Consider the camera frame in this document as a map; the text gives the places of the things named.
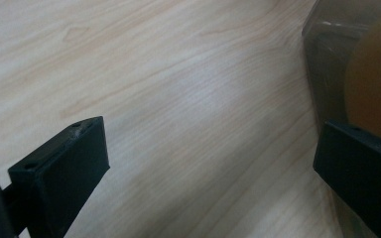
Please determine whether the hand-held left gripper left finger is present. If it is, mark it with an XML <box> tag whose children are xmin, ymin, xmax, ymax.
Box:
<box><xmin>7</xmin><ymin>115</ymin><xmax>111</xmax><ymax>238</ymax></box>

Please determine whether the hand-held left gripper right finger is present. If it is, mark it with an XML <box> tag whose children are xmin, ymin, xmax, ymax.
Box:
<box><xmin>313</xmin><ymin>119</ymin><xmax>381</xmax><ymax>238</ymax></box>

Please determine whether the orange toy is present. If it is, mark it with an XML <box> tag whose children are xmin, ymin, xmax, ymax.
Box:
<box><xmin>343</xmin><ymin>2</ymin><xmax>381</xmax><ymax>149</ymax></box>

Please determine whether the clear brown plastic container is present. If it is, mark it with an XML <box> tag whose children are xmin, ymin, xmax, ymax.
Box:
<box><xmin>302</xmin><ymin>0</ymin><xmax>381</xmax><ymax>238</ymax></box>

